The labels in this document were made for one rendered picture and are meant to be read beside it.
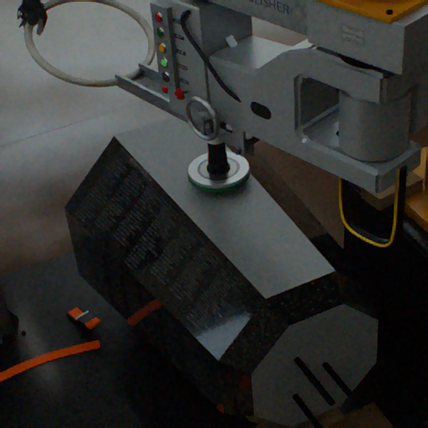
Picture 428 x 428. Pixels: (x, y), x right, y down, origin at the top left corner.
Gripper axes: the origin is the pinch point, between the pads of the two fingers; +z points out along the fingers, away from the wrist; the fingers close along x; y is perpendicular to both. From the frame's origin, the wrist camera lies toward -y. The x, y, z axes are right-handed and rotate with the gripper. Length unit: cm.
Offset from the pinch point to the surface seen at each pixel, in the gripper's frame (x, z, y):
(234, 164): 90, -5, 32
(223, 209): 93, -4, 52
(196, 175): 80, -3, 42
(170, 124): 60, 18, 4
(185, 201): 79, 2, 51
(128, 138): 48, 20, 17
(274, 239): 112, -13, 64
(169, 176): 70, 8, 38
